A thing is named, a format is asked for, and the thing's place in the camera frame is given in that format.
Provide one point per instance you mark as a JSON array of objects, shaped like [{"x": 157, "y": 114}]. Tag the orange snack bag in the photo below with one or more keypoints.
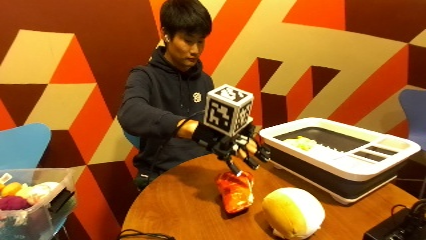
[{"x": 236, "y": 193}]

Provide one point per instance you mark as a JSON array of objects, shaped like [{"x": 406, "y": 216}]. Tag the white cube with black markers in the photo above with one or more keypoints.
[{"x": 226, "y": 111}]

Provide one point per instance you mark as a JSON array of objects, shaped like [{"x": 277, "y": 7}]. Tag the yellow-green soft toy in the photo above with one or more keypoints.
[{"x": 302, "y": 142}]

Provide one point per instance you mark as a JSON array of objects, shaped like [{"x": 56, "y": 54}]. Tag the yellow and white plush toy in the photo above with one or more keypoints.
[{"x": 293, "y": 213}]

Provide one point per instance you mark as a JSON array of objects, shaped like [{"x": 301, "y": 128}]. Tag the the person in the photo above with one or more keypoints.
[{"x": 164, "y": 96}]

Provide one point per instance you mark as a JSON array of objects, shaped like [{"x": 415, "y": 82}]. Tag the white and grey dish tub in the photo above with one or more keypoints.
[{"x": 346, "y": 166}]

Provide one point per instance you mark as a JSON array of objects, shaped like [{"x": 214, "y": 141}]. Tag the white earbud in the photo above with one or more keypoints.
[{"x": 166, "y": 37}]

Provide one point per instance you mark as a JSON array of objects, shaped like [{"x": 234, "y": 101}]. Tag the black electronic box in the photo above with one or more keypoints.
[{"x": 397, "y": 228}]

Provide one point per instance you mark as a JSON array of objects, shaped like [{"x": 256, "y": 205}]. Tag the white soft toy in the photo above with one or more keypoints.
[{"x": 40, "y": 190}]

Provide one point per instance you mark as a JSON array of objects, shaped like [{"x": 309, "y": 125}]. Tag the blue chair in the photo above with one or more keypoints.
[
  {"x": 21, "y": 145},
  {"x": 414, "y": 113}
]

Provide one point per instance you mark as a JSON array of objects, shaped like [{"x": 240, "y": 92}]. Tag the clear plastic storage bin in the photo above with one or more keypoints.
[{"x": 31, "y": 216}]

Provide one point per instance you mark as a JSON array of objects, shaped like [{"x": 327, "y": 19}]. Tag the yellow toy fruit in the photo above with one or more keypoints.
[{"x": 11, "y": 189}]

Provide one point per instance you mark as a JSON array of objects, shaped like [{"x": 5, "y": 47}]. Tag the purple toy fruit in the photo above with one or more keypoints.
[{"x": 13, "y": 202}]

